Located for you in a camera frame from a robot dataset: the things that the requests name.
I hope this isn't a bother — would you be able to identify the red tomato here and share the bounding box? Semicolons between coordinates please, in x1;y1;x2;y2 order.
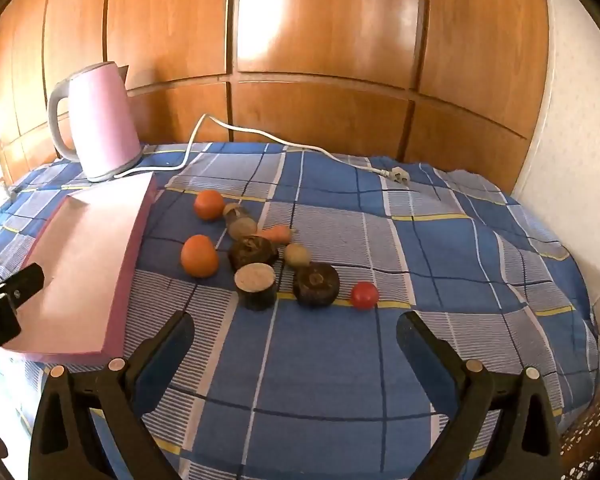
350;281;380;310

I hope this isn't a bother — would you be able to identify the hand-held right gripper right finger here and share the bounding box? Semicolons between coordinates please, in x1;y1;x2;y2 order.
396;311;563;480

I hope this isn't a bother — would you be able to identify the pink tray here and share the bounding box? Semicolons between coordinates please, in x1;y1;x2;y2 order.
2;172;159;361

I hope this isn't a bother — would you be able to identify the long eggplant piece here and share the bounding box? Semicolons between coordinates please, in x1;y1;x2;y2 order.
223;203;259;240

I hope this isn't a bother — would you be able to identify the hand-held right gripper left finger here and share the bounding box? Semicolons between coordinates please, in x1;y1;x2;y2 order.
27;310;196;480

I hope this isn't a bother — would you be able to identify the blue plaid cloth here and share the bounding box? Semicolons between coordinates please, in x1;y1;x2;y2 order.
0;142;600;480

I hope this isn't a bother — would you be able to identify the white power cord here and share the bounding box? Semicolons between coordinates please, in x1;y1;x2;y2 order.
114;113;411;187

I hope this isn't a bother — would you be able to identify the small yellow potato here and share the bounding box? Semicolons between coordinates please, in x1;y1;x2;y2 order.
284;243;311;268

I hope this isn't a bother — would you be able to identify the orange with stem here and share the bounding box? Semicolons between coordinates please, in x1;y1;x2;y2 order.
194;189;226;221

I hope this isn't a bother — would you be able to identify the woven rattan chair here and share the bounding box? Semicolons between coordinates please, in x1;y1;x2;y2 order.
555;375;600;480

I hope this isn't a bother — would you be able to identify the wooden wardrobe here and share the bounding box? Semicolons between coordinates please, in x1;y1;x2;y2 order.
0;0;551;186

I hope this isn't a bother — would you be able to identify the short eggplant piece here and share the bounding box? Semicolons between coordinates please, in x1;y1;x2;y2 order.
234;263;278;311

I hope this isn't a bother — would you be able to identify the pink electric kettle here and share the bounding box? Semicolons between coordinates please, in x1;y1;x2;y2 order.
47;61;143;183

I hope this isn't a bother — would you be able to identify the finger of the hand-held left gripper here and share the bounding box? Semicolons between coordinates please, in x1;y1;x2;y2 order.
0;264;45;312

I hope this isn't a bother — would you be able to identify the carrot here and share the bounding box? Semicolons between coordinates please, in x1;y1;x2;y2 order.
256;225;299;245

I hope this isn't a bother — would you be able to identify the dark brown mangosteen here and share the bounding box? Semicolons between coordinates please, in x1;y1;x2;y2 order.
228;235;280;272
293;262;341;307

